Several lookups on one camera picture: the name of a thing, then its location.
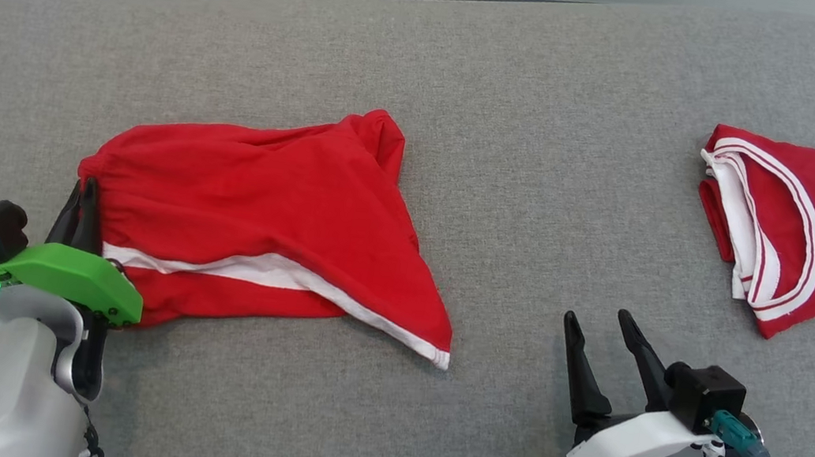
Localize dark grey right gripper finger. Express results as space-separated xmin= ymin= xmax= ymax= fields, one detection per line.
xmin=550 ymin=310 xmax=626 ymax=431
xmin=604 ymin=309 xmax=684 ymax=417

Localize red white-trimmed shorts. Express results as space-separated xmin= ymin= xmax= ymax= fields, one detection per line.
xmin=58 ymin=69 xmax=484 ymax=372

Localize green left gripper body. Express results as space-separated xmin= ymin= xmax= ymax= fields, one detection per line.
xmin=0 ymin=237 xmax=151 ymax=331

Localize grey fabric sofa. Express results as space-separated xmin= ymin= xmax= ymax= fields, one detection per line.
xmin=0 ymin=0 xmax=815 ymax=457

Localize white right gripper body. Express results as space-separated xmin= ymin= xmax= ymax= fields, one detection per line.
xmin=565 ymin=399 xmax=729 ymax=457

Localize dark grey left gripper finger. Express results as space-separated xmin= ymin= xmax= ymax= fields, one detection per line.
xmin=45 ymin=178 xmax=86 ymax=248
xmin=73 ymin=175 xmax=114 ymax=256

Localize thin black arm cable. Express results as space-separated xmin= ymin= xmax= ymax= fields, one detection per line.
xmin=76 ymin=405 xmax=113 ymax=457

